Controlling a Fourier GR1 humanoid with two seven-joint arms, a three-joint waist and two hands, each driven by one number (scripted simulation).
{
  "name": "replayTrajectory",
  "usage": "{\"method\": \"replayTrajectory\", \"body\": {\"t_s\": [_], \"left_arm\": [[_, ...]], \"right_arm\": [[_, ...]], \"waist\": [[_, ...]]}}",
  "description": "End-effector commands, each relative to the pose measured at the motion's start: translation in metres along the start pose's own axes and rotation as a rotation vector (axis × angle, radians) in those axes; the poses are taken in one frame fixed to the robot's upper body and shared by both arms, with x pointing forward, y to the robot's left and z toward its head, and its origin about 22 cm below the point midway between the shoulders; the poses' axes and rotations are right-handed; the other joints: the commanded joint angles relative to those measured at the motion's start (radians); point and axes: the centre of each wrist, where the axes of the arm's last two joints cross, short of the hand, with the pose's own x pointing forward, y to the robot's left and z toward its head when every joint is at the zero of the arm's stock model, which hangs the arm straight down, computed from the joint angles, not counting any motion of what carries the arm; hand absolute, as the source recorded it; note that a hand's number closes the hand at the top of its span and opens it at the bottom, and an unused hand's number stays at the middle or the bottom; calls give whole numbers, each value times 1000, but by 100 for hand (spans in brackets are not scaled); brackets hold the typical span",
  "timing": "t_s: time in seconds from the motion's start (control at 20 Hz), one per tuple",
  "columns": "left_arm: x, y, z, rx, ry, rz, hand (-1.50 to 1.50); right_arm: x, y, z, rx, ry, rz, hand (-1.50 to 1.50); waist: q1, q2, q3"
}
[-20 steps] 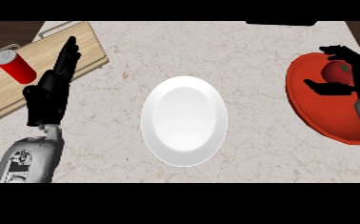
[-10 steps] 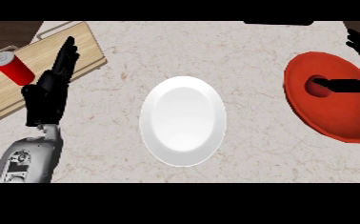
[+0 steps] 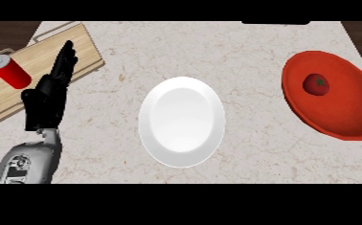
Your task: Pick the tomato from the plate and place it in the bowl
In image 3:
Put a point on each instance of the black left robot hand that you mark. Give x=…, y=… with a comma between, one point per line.
x=46, y=98

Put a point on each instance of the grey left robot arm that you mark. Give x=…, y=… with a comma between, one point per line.
x=28, y=162

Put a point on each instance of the white bowl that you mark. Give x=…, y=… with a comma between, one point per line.
x=182, y=122

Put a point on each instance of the red tomato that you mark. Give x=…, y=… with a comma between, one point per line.
x=316, y=84

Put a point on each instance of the red plate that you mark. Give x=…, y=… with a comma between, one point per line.
x=337, y=107

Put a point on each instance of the red can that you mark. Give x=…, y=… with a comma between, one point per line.
x=13, y=73

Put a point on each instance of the wooden cutting board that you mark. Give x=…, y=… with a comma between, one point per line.
x=40, y=59

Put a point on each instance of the black appliance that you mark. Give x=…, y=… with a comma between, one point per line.
x=275, y=22

